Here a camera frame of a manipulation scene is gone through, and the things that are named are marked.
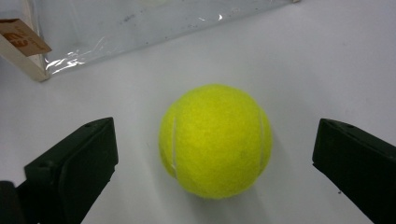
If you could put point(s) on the clear plastic bag white trim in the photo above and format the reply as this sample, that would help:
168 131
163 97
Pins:
124 28

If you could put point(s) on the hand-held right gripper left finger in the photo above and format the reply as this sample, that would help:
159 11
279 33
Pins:
77 165

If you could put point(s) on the brown paper tag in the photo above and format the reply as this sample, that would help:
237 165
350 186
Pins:
23 37

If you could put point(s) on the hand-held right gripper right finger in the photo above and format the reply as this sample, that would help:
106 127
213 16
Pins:
358 165

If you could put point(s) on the yellow tennis ball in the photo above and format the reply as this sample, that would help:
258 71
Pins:
214 141

